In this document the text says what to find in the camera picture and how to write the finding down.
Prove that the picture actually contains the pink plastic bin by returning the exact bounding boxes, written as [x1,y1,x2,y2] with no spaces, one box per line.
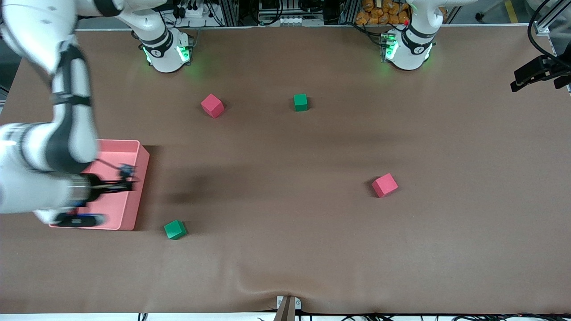
[48,139,150,231]

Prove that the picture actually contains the pink foam cube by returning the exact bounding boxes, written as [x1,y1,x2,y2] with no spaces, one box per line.
[371,173,399,198]
[200,93,225,119]

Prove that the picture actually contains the pile of orange items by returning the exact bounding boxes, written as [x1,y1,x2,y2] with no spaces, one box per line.
[355,0,411,26]

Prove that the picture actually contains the power strip with black plugs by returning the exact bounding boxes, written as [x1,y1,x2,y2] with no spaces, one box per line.
[172,0,210,18]

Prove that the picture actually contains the brown table cloth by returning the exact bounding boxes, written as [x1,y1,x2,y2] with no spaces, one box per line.
[0,25,571,315]

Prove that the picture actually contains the white power strip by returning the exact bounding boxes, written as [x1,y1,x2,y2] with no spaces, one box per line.
[277,16,323,26]

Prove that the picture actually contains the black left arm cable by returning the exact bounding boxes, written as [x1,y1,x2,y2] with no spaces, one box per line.
[528,0,571,67]

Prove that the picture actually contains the aluminium frame profile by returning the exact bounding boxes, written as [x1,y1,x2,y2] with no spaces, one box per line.
[532,0,571,38]

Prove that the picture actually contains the metal table edge bracket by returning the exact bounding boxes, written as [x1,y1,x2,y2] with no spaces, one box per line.
[276,295,302,321]

